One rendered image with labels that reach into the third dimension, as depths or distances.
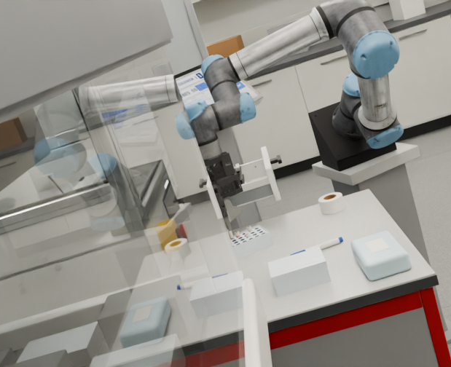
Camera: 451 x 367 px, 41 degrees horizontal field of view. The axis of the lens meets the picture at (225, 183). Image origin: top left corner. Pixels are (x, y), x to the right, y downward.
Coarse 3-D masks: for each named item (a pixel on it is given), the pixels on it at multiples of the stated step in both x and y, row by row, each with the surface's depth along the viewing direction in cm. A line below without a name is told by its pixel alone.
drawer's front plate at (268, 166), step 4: (264, 148) 201; (264, 152) 196; (264, 156) 191; (268, 156) 195; (264, 160) 186; (268, 160) 184; (264, 164) 181; (268, 164) 180; (268, 168) 177; (268, 172) 177; (272, 172) 179; (268, 176) 177; (272, 176) 177; (272, 180) 178; (272, 184) 178; (276, 184) 178; (272, 188) 178; (276, 188) 178; (276, 192) 179; (276, 196) 179; (280, 196) 179; (276, 200) 180
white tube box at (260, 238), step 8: (240, 232) 171; (256, 232) 167; (264, 232) 166; (232, 240) 168; (240, 240) 166; (248, 240) 163; (256, 240) 164; (264, 240) 164; (240, 248) 163; (248, 248) 163; (256, 248) 164; (240, 256) 163
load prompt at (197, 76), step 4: (196, 72) 281; (200, 72) 283; (188, 76) 277; (192, 76) 278; (196, 76) 279; (200, 76) 280; (176, 80) 271; (180, 80) 272; (184, 80) 274; (188, 80) 275; (192, 80) 276; (196, 80) 277; (200, 80) 278; (180, 84) 270; (184, 84) 272; (188, 84) 273; (180, 88) 268
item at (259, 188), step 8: (256, 160) 203; (248, 168) 204; (256, 168) 204; (264, 168) 204; (248, 176) 204; (256, 176) 204; (264, 176) 203; (248, 184) 180; (256, 184) 180; (264, 184) 180; (240, 192) 181; (248, 192) 181; (256, 192) 181; (264, 192) 181; (272, 192) 181; (232, 200) 181; (240, 200) 181; (248, 200) 181; (256, 200) 182
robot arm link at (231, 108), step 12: (228, 84) 161; (216, 96) 161; (228, 96) 159; (240, 96) 159; (216, 108) 158; (228, 108) 158; (240, 108) 158; (252, 108) 159; (228, 120) 158; (240, 120) 159
